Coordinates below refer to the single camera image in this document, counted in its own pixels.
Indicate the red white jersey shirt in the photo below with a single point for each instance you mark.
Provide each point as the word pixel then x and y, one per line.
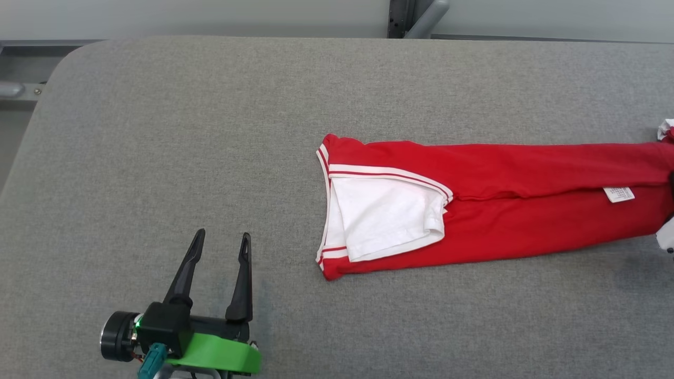
pixel 526 173

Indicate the round black left gripper motor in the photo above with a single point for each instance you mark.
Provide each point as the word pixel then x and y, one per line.
pixel 118 337

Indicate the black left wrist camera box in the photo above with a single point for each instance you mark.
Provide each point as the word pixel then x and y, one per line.
pixel 166 329

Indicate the dark partition base rail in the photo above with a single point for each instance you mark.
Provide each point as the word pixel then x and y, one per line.
pixel 553 38
pixel 31 48

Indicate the grey rounded partition foot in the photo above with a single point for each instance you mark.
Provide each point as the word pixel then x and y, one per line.
pixel 429 18

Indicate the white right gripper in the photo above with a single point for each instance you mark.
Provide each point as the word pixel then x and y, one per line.
pixel 667 237

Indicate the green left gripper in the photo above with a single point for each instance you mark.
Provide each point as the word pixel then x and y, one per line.
pixel 221 352

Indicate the grey tubular partition leg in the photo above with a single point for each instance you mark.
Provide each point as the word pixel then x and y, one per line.
pixel 10 89

